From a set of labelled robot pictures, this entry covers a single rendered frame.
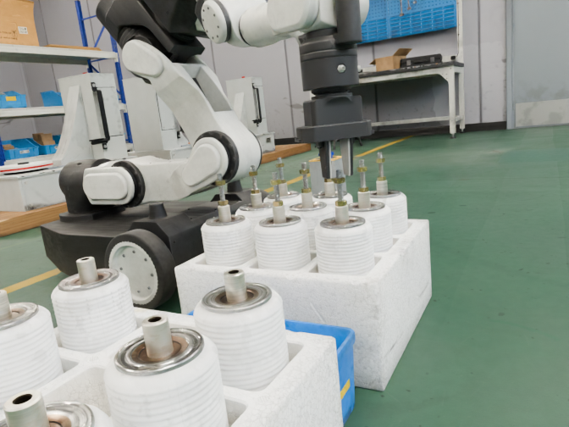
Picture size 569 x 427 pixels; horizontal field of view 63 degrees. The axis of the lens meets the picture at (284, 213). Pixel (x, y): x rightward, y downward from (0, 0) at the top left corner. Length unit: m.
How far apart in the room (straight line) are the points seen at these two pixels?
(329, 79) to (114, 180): 0.88
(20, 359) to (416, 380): 0.56
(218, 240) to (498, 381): 0.51
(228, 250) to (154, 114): 2.75
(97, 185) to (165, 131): 2.09
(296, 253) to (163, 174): 0.67
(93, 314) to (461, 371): 0.57
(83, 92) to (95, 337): 2.68
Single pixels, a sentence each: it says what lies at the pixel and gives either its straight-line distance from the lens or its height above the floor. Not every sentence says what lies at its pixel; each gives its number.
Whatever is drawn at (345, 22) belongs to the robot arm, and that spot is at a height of 0.55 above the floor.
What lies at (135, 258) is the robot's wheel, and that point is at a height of 0.13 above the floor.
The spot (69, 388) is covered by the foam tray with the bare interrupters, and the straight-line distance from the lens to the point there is 0.60.
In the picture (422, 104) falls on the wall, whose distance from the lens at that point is 5.95.
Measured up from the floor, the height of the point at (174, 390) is 0.24.
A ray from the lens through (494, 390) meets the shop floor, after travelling 0.81.
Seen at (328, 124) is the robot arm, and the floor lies 0.41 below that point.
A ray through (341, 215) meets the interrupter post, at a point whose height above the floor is 0.27.
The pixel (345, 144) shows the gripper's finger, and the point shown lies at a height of 0.38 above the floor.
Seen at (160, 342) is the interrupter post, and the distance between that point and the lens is 0.42.
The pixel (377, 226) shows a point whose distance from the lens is 0.85.
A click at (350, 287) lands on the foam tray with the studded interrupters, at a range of 0.73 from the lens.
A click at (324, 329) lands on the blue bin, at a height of 0.12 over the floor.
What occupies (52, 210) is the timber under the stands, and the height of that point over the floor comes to 0.06.
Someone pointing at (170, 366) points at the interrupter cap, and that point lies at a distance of 0.40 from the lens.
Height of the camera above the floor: 0.44
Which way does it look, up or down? 12 degrees down
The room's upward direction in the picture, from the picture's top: 6 degrees counter-clockwise
